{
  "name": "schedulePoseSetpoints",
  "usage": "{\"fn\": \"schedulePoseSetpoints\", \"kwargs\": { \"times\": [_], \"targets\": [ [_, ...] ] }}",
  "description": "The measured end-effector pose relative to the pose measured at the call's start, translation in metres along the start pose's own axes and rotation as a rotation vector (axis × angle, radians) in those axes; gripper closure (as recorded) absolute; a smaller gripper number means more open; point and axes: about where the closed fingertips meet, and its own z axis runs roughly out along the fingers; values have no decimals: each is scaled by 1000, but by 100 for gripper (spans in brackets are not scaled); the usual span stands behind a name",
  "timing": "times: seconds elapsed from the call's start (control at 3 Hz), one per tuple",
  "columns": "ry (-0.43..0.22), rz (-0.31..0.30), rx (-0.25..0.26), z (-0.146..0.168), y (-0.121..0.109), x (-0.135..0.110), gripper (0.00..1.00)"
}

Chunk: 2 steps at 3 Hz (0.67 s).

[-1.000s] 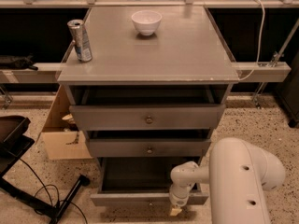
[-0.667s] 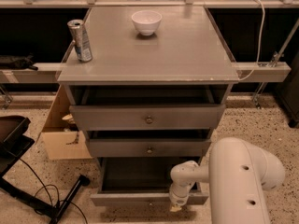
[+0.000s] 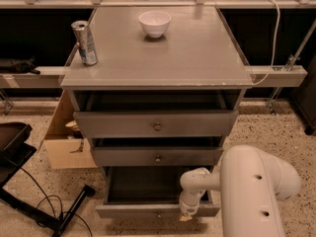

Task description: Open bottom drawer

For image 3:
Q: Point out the grey bottom drawer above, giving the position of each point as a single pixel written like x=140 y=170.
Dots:
x=152 y=192

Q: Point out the grey drawer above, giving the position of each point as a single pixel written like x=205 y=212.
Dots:
x=155 y=124
x=152 y=192
x=156 y=156

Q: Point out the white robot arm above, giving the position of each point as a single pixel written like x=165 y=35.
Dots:
x=251 y=182

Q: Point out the grey middle drawer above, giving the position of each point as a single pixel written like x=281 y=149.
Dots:
x=156 y=156

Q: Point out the grey top drawer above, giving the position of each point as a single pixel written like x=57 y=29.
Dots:
x=155 y=124

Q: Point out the grey drawer cabinet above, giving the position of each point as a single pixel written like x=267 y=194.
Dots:
x=158 y=102

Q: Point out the cardboard box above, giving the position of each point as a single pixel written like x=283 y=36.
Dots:
x=65 y=148

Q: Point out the black stand with tray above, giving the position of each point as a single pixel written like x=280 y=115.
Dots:
x=14 y=153

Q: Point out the metal diagonal strut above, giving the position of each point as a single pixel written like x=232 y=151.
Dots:
x=288 y=66

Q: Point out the white bowl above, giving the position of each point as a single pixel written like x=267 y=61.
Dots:
x=154 y=23

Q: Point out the silver drink can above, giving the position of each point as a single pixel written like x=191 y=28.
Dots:
x=86 y=47

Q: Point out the metal railing frame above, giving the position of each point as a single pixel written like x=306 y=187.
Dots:
x=33 y=76

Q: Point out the black object on rail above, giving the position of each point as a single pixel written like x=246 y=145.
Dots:
x=20 y=66

